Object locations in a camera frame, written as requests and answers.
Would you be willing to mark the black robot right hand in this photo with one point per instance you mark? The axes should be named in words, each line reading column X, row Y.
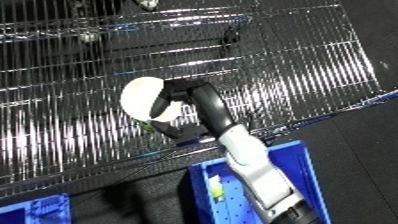
column 216, row 110

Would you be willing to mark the pale robot right arm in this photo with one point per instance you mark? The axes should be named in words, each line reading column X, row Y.
column 260, row 173

